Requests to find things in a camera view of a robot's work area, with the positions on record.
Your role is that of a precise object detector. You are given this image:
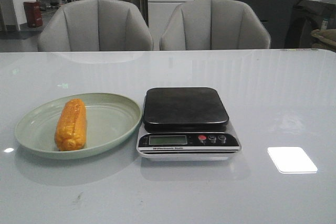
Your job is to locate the orange corn cob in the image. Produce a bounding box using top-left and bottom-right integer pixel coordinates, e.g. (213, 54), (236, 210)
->
(54, 98), (87, 151)

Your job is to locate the black digital kitchen scale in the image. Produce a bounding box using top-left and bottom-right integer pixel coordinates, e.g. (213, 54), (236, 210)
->
(136, 87), (241, 161)

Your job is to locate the right grey upholstered chair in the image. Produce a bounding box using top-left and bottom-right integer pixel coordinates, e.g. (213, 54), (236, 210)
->
(160, 0), (271, 51)

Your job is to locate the grey upholstered chair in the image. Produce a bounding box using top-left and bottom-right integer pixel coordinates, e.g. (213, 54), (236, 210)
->
(160, 0), (271, 51)
(37, 0), (153, 52)

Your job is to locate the light green plate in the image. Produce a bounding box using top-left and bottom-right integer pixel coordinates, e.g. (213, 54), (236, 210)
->
(15, 93), (142, 160)

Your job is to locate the left grey upholstered chair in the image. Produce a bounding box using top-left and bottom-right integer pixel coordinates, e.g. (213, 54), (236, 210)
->
(37, 0), (153, 52)

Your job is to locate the red trash bin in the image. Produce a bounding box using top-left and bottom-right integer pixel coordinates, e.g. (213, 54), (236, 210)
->
(24, 1), (43, 28)

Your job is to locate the dark appliance at right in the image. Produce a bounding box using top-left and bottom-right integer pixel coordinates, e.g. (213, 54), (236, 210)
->
(284, 0), (335, 48)

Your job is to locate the beige cushion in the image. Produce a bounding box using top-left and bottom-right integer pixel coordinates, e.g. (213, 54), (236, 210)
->
(311, 29), (336, 52)

